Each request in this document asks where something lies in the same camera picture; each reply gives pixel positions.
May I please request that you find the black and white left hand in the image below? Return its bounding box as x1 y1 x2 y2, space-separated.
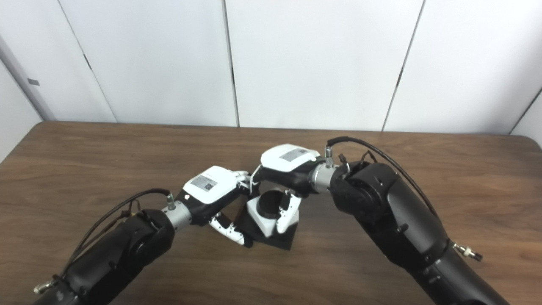
163 166 254 247

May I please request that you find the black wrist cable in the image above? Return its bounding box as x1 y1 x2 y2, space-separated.
325 136 483 262
34 189 175 295

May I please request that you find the black and white right hand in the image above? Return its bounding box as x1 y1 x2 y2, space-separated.
250 144 339 234

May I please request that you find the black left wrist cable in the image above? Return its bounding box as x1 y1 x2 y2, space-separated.
34 189 175 295

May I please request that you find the thin left arm wire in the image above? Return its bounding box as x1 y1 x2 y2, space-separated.
80 199 142 250

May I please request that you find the white square piece with hole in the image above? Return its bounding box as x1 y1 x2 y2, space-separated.
247 189 302 238

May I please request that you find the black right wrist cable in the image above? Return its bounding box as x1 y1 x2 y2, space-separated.
325 136 483 262

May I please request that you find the black peg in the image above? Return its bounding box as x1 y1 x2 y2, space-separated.
234 190 299 251

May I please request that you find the thin right arm wire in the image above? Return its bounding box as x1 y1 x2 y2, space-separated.
339 150 378 168

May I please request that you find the thin arm wire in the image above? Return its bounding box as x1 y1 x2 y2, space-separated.
80 199 142 250
339 150 378 168

